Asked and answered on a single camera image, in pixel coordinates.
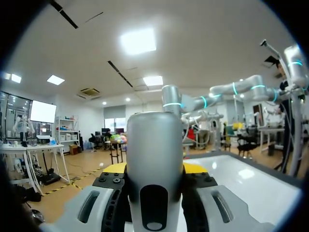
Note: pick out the large whiteboard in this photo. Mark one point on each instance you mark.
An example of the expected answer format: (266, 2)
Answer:
(243, 193)

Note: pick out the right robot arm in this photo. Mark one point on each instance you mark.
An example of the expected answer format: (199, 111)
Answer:
(241, 89)

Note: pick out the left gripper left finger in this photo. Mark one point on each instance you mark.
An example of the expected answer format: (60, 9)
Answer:
(96, 205)

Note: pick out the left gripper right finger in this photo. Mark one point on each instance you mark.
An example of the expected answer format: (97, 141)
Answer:
(217, 205)

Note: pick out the grey hand-held probe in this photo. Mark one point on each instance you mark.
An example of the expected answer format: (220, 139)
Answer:
(154, 154)

